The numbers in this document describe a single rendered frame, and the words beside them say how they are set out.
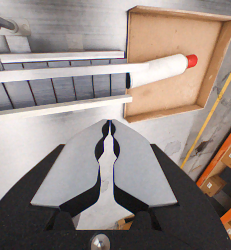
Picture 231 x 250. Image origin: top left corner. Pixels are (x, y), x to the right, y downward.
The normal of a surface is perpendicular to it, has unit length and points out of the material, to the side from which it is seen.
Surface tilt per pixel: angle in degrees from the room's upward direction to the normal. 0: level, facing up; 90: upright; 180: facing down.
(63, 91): 0
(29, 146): 0
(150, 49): 0
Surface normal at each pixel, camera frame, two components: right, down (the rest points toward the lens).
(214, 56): -0.94, 0.18
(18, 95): 0.35, 0.50
